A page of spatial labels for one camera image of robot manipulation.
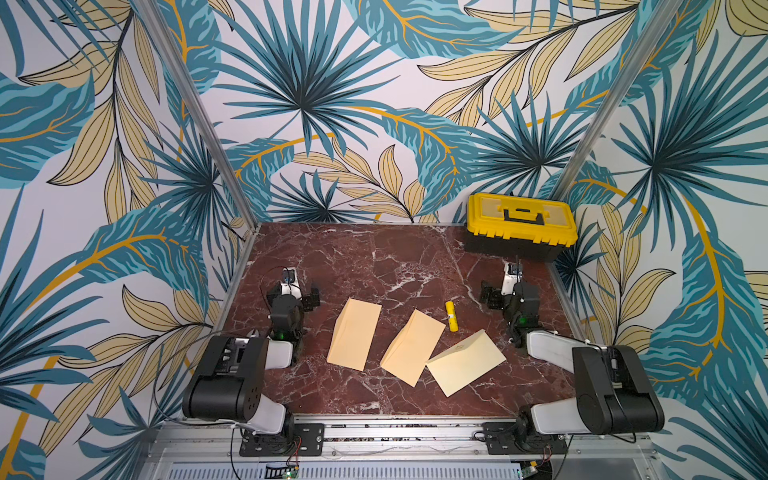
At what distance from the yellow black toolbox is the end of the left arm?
1.81 feet

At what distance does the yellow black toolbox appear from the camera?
996 millimetres

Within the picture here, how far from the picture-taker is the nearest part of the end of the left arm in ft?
2.68
